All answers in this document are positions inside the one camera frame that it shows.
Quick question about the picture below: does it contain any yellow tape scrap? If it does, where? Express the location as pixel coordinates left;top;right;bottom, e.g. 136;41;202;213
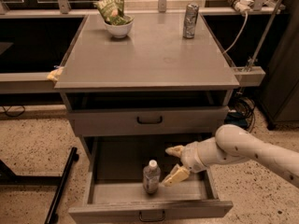
47;67;64;82

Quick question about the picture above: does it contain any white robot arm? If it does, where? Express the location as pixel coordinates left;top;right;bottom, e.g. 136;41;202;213
163;124;299;188

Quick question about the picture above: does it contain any silver drink can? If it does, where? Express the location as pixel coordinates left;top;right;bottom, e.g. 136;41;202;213
183;3;199;39

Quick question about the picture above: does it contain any white power cable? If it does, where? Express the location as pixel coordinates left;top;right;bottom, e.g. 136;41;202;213
221;0;252;55

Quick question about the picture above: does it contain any grey drawer cabinet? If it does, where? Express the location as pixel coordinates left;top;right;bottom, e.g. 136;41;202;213
54;12;240;224

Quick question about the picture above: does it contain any closed grey top drawer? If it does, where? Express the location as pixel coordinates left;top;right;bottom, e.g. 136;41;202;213
68;106;228;136

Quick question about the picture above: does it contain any black top drawer handle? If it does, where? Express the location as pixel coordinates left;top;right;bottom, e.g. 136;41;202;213
136;116;164;125

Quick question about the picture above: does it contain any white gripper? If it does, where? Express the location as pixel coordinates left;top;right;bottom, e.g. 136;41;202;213
163;141;206;187

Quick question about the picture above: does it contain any black cable bundle on floor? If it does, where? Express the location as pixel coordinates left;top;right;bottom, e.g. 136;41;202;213
223;96;256;133

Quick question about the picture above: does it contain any green snack bag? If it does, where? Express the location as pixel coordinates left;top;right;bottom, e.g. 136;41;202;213
93;0;133;25

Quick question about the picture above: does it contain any grey metal rail beam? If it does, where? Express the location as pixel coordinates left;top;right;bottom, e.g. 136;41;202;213
0;72;56;94

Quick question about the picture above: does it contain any white ceramic bowl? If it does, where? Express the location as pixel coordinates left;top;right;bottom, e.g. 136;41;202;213
104;16;134;38

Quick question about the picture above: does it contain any black drawer handle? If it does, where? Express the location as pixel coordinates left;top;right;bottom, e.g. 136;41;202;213
136;116;164;125
138;210;165;222

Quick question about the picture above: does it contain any open grey middle drawer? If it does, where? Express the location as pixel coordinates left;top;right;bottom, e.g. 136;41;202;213
69;133;233;224

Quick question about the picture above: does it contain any black cable loop left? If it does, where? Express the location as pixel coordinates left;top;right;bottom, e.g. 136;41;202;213
1;105;26;118

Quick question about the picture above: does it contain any black floor stand bar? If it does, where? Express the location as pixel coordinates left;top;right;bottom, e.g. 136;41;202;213
44;147;79;224

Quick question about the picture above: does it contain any black middle drawer handle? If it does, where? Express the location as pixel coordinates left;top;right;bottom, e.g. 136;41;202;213
138;210;165;222

